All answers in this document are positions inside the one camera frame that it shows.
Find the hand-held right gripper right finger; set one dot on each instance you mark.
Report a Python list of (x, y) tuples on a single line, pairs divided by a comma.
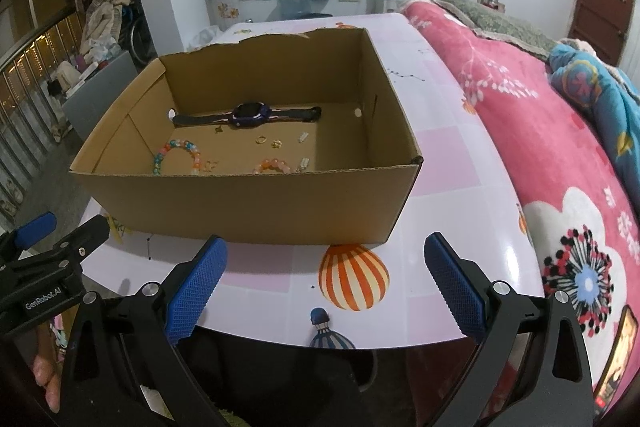
[(457, 292)]

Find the pink floral blanket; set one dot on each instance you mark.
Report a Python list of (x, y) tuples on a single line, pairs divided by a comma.
[(525, 132)]

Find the brown cardboard box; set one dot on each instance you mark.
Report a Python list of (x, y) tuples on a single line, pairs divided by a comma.
[(250, 207)]

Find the metal railing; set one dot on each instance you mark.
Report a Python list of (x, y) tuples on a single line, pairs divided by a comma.
[(30, 72)]

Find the grey green quilt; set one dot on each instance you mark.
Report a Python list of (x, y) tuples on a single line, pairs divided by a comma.
[(505, 27)]

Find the blue patterned blanket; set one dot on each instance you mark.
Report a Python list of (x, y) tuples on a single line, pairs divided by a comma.
[(600, 107)]

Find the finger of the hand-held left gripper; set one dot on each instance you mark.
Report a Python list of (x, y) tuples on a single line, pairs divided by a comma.
[(97, 229), (35, 227)]

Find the white water dispenser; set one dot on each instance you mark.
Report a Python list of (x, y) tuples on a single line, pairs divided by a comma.
[(387, 4)]

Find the person's left hand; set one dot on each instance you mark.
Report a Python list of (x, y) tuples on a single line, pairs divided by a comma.
[(47, 382)]

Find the pile of clothes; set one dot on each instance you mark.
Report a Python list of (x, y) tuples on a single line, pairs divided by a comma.
[(105, 12)]

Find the bicycle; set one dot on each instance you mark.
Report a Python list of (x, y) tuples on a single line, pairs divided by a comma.
[(140, 32)]

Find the grey cabinet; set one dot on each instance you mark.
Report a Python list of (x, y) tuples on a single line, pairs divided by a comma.
[(100, 102)]

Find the empty clear water jug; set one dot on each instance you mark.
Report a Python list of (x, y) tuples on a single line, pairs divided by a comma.
[(297, 4)]

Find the white small appliance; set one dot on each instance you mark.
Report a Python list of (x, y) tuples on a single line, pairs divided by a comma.
[(67, 77)]

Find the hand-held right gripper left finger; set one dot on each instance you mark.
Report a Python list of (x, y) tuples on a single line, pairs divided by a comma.
[(197, 292)]

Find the green fluffy garment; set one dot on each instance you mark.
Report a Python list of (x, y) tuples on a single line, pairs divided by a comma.
[(232, 419)]

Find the yellow paper ornament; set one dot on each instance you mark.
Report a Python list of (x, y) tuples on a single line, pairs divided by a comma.
[(119, 229)]

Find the small toothed hair clip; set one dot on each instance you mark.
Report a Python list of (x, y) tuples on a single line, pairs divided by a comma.
[(304, 164)]

